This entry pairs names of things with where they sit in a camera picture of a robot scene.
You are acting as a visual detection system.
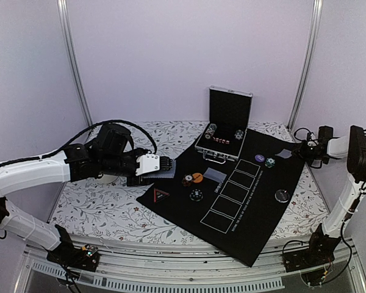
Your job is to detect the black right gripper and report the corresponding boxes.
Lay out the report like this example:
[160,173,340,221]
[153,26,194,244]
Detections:
[292,139,327,165]

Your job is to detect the dealt blue card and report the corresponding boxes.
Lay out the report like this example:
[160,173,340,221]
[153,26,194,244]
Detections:
[203,168,227,183]
[275,149,293,159]

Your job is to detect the green blue chip stack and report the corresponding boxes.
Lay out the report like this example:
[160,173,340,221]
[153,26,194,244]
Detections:
[265,157,276,168]

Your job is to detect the black white dealer button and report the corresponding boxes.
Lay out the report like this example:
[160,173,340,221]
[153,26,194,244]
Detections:
[274,189,290,203]

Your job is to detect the purple small blind button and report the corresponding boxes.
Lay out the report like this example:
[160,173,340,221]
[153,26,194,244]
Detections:
[254,154,265,162]

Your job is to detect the blue playing card deck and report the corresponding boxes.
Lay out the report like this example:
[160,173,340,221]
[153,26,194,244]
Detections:
[142,168,176,179]

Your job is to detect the orange black chip stack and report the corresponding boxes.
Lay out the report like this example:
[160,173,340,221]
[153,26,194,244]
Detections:
[182,175,193,187]

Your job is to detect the orange big blind button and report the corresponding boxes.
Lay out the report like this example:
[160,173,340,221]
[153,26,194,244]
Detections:
[192,173,204,184]

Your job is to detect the black and green chip stack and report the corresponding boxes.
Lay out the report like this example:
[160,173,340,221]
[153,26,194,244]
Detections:
[189,189,204,202]

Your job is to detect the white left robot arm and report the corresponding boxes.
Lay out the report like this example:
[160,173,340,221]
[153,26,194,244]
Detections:
[0,123,85,259]

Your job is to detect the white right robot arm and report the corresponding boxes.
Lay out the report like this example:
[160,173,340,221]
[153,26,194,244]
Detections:
[293,125,366,266]

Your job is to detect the cream cylindrical cup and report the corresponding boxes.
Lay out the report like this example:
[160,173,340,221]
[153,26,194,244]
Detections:
[98,175,119,184]

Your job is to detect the triangular all in button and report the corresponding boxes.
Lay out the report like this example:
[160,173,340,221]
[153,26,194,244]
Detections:
[153,188,170,203]

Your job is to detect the green blue black chip row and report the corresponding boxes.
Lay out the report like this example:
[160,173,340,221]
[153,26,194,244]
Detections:
[234,129,245,140]

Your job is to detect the aluminium poker chip case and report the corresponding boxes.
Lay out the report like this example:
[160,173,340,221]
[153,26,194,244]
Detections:
[195,85,253,164]

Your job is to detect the red dice row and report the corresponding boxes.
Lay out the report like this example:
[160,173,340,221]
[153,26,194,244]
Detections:
[212,137,230,145]

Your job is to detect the black poker table mat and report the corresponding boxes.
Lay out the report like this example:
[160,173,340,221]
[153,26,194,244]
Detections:
[137,130,304,266]

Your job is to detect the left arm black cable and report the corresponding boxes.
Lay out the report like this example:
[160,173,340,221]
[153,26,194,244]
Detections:
[0,119,158,172]

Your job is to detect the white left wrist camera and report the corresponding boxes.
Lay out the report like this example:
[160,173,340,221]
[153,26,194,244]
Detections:
[135,154,160,176]

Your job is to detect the front aluminium rail base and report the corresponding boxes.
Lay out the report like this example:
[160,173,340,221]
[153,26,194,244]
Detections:
[14,236,366,292]

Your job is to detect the right aluminium frame post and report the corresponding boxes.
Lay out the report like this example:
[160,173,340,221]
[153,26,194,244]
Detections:
[287,0,323,130]

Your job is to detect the aluminium frame post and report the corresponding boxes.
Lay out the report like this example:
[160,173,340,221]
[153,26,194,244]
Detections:
[57,0,93,126]
[287,0,323,130]

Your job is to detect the left aluminium frame post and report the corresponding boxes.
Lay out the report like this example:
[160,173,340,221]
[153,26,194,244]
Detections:
[57,0,93,126]

